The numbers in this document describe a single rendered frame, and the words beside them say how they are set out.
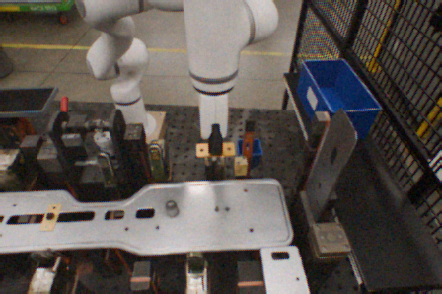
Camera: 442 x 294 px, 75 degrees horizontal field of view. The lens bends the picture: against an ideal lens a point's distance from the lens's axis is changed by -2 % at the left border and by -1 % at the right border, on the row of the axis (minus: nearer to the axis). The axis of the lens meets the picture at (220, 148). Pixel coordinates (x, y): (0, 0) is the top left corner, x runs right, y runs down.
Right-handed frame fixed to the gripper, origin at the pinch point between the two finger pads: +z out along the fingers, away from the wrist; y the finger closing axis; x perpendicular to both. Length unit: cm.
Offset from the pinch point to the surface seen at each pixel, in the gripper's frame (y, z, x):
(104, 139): -19.7, 17.2, -32.9
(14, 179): -11, 24, -60
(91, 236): 6.5, 27.4, -33.9
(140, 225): 4.0, 27.5, -21.1
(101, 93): -200, 129, -107
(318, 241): 14.1, 21.6, 23.9
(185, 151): -51, 58, -12
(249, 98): -183, 129, 40
